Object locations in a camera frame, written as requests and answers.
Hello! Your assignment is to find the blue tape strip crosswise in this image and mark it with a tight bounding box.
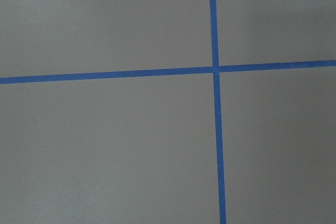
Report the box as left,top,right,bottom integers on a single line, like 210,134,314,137
1,60,335,84

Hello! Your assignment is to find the blue tape strip lengthwise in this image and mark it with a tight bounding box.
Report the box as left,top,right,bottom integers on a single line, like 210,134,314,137
209,0,227,223

